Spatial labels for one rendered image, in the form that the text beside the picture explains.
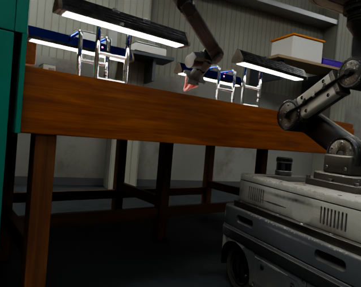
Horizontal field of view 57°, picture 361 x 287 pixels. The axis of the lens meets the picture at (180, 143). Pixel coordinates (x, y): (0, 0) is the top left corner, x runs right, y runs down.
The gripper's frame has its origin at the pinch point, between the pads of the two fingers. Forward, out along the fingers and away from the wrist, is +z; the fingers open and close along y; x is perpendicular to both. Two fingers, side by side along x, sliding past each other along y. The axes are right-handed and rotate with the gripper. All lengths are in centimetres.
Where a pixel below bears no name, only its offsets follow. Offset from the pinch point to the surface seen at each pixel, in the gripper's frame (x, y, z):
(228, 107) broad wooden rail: 26.5, 0.1, -17.5
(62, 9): -17, 60, -14
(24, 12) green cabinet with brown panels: 16, 79, -30
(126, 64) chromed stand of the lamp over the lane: -19.0, 22.8, 7.6
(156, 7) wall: -222, -106, 81
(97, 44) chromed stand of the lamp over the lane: -24.2, 38.0, 3.7
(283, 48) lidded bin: -145, -234, 38
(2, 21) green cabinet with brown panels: 18, 84, -27
